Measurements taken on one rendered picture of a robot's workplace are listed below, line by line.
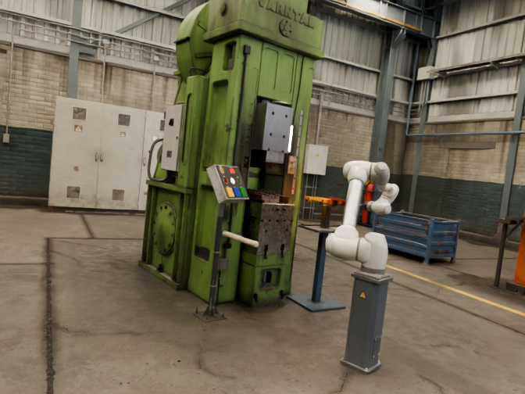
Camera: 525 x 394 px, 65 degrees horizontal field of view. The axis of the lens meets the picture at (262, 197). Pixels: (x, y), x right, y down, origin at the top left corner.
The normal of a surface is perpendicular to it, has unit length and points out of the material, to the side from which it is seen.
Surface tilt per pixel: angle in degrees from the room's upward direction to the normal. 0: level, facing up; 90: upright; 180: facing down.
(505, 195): 90
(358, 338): 90
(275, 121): 90
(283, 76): 90
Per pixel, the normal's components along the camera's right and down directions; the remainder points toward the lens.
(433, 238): 0.55, 0.12
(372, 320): 0.04, 0.07
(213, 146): -0.78, -0.06
